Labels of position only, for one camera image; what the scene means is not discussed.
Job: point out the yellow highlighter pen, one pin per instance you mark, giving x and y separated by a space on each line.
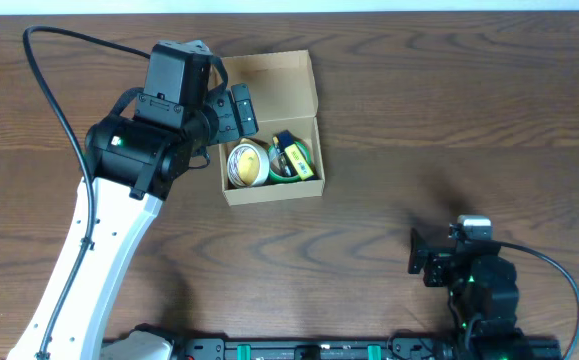
295 156

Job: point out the white tape roll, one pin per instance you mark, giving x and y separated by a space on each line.
233 160

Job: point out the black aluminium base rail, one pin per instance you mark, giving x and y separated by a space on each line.
396 348

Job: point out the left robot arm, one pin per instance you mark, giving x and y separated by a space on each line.
130 160

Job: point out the brown cardboard box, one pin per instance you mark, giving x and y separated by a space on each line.
283 90

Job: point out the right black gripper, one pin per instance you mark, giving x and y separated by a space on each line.
438 261

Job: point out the yellow sticky note pad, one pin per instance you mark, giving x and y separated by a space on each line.
249 167

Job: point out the green tape roll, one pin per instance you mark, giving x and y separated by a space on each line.
276 175

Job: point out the yellow correction tape dispenser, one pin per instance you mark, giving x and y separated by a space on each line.
283 165

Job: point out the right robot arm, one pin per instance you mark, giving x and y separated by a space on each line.
483 295

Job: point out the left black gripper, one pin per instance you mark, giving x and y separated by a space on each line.
240 111

